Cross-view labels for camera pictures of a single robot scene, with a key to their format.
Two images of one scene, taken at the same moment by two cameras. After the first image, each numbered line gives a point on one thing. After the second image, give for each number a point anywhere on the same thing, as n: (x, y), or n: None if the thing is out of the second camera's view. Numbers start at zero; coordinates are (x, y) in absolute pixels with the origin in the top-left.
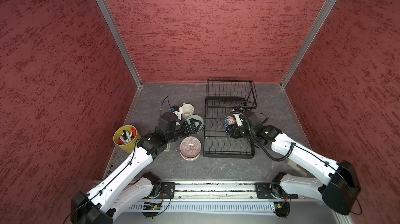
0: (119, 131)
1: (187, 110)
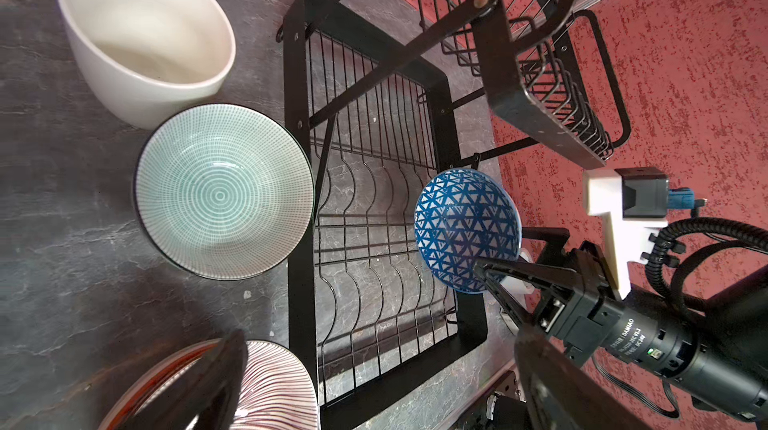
0: None
1: (153, 40)
